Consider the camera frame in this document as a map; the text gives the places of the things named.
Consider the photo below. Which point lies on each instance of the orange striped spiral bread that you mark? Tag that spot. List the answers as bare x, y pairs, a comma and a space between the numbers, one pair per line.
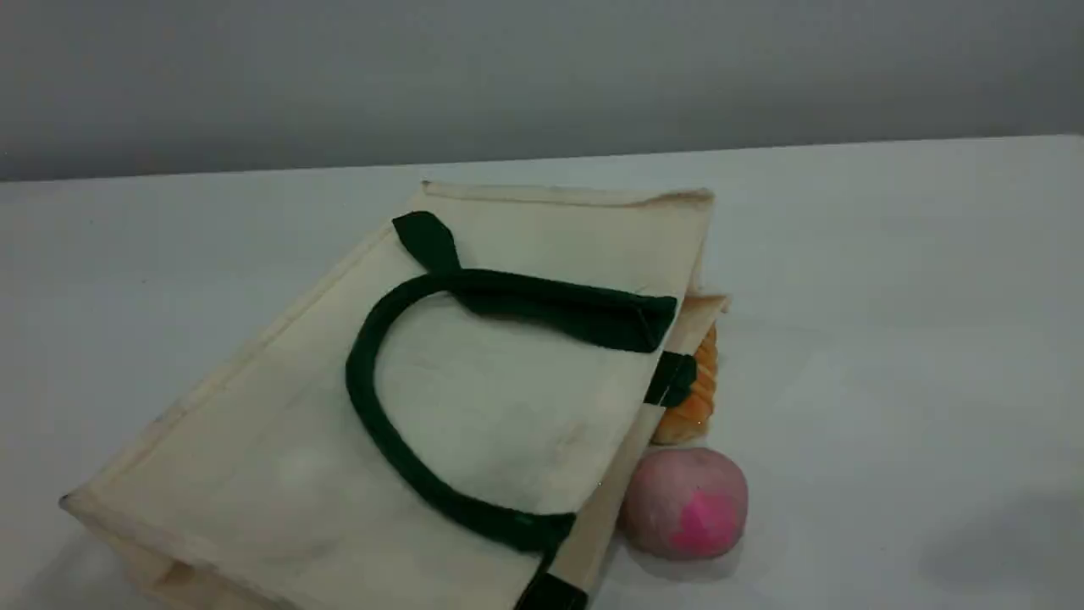
694, 407

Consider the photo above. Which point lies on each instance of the pink purple round fruit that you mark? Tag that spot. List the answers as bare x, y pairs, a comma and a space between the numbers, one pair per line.
686, 504

